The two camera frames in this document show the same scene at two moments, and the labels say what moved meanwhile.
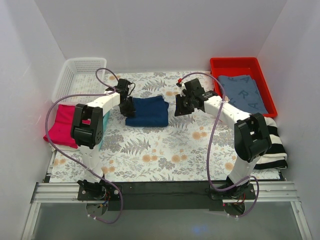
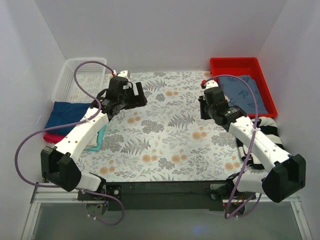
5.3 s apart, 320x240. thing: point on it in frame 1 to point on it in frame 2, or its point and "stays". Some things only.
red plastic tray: [249, 66] stays
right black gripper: [181, 105] to [203, 110]
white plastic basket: [80, 76] stays
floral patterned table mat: [197, 147] stays
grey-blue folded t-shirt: [242, 91] stays
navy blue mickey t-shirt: [150, 111] to [62, 113]
